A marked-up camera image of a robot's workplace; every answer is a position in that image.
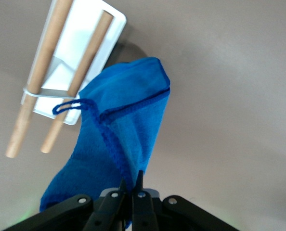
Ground blue microfibre towel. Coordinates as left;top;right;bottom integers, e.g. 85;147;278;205
39;57;170;228

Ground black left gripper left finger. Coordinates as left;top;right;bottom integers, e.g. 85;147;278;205
84;177;128;231

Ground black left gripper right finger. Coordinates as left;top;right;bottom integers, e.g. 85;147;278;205
132;169;156;231

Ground white towel rack wooden bars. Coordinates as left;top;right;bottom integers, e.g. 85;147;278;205
5;0;127;158

